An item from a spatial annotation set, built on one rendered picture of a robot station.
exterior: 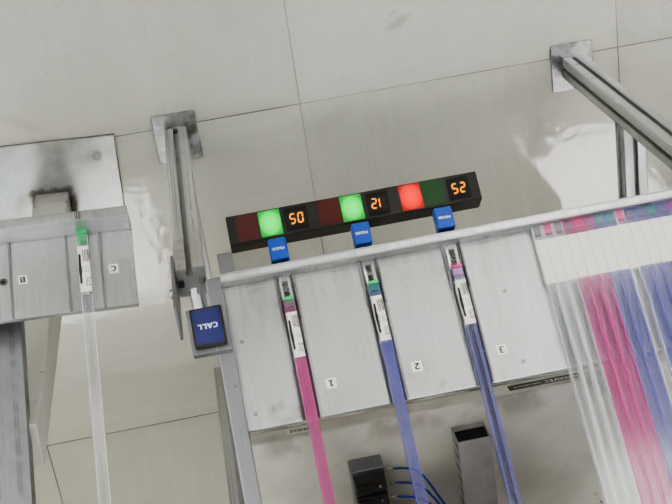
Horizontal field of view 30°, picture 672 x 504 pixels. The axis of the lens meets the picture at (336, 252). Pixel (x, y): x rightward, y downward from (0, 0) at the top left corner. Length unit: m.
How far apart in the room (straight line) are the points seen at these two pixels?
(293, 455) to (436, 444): 0.21
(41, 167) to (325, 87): 0.53
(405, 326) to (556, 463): 0.47
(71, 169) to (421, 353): 0.93
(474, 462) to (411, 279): 0.37
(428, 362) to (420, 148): 0.84
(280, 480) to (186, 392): 0.66
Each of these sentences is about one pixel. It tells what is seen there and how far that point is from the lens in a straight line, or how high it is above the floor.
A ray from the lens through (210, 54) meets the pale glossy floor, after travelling 2.26.
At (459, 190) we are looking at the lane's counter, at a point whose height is 0.66.
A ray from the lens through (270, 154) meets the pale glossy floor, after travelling 2.32.
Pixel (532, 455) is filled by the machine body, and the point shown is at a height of 0.62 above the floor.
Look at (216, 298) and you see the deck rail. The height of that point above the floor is 0.74.
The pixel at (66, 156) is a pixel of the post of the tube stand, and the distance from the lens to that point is 2.30.
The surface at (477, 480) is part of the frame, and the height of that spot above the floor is 0.66.
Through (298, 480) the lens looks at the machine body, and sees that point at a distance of 1.89.
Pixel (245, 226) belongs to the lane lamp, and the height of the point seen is 0.66.
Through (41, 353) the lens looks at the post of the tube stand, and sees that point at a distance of 1.74.
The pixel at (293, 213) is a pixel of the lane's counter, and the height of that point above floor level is 0.65.
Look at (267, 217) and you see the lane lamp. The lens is 1.66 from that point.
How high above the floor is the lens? 2.19
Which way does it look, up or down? 65 degrees down
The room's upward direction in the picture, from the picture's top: 159 degrees clockwise
